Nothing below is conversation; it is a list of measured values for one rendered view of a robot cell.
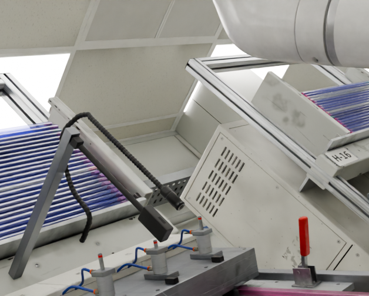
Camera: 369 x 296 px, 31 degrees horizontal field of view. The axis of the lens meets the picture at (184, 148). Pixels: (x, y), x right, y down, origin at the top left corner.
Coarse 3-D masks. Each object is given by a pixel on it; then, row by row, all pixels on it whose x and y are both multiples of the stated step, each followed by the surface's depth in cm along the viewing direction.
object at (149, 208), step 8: (144, 208) 81; (152, 208) 81; (144, 216) 81; (152, 216) 80; (160, 216) 81; (144, 224) 81; (152, 224) 80; (160, 224) 79; (168, 224) 80; (152, 232) 80; (160, 232) 80; (168, 232) 79; (160, 240) 80
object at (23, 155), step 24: (0, 144) 122; (24, 144) 125; (48, 144) 128; (0, 168) 117; (24, 168) 119; (48, 168) 122; (72, 168) 125; (96, 168) 128; (0, 192) 111; (24, 192) 114; (96, 192) 122; (120, 192) 125; (0, 216) 107; (24, 216) 109; (48, 216) 112; (72, 216) 114
